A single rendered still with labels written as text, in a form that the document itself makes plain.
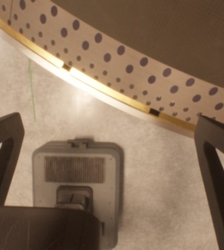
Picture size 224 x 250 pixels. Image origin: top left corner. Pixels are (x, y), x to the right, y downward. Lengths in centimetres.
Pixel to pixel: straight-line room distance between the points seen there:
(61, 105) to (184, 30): 137
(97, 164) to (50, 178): 29
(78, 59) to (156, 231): 161
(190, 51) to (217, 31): 4
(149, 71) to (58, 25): 15
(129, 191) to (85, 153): 50
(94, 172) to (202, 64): 113
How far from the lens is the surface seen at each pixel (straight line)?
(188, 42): 31
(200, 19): 29
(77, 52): 38
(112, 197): 143
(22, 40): 43
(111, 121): 158
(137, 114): 41
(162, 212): 180
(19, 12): 42
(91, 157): 136
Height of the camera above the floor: 157
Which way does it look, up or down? 83 degrees down
